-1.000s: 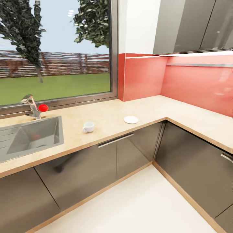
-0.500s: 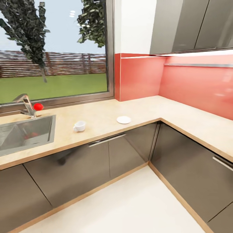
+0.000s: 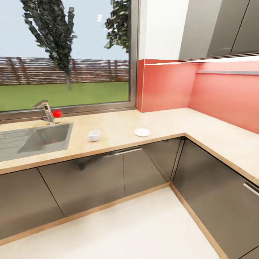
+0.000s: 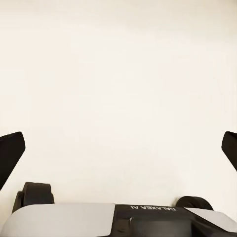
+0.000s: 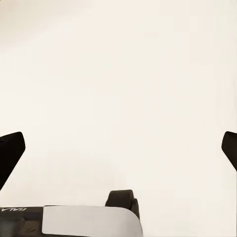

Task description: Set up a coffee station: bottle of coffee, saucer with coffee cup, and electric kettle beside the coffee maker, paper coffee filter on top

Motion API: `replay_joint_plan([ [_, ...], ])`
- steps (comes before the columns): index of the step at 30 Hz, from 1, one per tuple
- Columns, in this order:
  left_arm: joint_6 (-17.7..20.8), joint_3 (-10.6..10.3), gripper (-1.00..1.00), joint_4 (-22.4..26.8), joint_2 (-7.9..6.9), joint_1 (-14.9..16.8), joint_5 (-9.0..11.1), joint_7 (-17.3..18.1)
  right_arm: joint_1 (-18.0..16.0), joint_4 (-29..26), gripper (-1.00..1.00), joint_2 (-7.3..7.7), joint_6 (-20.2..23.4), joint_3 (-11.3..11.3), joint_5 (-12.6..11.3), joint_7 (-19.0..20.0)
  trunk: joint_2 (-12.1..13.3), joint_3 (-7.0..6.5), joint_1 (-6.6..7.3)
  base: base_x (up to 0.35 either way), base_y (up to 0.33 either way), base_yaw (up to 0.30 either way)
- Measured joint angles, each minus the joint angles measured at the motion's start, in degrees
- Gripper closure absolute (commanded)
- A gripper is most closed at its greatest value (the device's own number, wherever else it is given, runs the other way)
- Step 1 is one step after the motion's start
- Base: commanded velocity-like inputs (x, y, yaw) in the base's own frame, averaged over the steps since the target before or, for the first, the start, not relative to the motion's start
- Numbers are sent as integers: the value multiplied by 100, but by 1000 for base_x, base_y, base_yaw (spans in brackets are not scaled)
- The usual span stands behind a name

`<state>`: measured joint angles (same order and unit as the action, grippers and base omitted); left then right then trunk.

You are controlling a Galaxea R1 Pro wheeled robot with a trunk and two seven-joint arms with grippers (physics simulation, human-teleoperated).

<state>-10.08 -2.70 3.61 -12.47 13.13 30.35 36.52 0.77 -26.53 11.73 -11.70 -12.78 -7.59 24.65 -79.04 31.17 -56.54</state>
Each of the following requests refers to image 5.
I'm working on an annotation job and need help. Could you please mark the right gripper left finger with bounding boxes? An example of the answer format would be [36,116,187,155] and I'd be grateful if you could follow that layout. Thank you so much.
[0,131,26,191]

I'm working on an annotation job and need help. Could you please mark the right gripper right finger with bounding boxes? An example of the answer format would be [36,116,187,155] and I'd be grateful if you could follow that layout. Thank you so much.
[221,131,237,171]

